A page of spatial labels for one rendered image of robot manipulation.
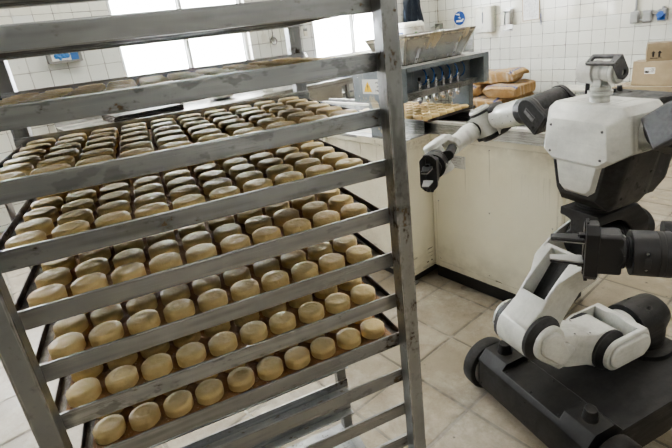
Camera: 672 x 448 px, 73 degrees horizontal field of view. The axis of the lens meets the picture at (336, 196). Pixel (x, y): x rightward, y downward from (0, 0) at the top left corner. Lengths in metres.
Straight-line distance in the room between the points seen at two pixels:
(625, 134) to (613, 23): 5.07
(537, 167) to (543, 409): 0.95
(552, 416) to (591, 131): 0.88
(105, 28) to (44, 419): 0.55
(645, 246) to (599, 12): 5.56
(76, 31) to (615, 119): 1.20
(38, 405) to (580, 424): 1.39
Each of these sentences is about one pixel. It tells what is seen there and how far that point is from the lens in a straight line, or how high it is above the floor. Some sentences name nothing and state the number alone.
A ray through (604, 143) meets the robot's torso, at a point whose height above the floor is 1.02.
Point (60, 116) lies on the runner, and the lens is 0.69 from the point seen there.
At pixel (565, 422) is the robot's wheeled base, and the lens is 1.68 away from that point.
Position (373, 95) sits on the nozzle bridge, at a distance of 2.34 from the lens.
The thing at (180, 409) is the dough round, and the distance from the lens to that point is 0.92.
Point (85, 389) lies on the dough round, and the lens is 0.89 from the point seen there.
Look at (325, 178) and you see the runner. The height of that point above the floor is 1.15.
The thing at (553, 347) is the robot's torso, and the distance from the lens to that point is 1.52.
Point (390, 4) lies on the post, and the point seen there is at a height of 1.40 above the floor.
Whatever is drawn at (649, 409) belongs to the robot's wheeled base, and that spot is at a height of 0.17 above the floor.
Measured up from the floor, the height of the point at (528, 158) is 0.78.
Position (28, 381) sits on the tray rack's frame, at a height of 0.98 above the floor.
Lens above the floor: 1.37
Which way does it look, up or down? 20 degrees down
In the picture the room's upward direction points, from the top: 7 degrees counter-clockwise
